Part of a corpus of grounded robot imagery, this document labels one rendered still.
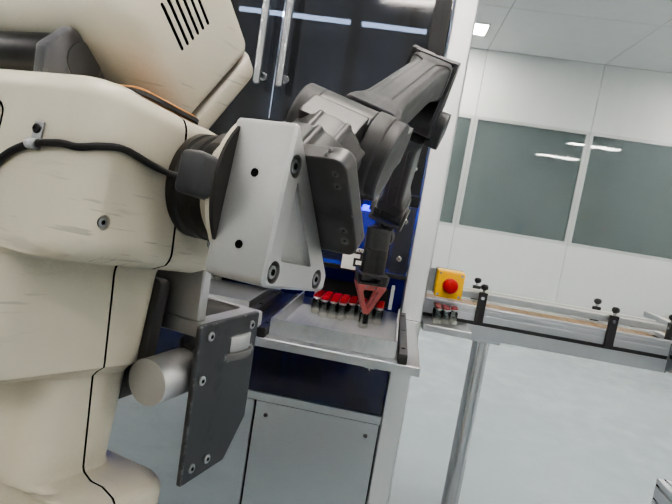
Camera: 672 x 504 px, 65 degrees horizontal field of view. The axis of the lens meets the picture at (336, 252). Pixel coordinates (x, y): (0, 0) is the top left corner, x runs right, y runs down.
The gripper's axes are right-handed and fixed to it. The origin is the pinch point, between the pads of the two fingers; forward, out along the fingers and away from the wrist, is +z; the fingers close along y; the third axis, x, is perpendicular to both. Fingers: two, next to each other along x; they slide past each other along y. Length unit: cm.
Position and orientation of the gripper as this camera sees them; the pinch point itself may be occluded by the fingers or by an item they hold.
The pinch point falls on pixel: (365, 309)
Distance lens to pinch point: 126.3
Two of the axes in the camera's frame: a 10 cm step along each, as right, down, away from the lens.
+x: -9.8, -1.5, -1.4
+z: -1.6, 9.8, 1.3
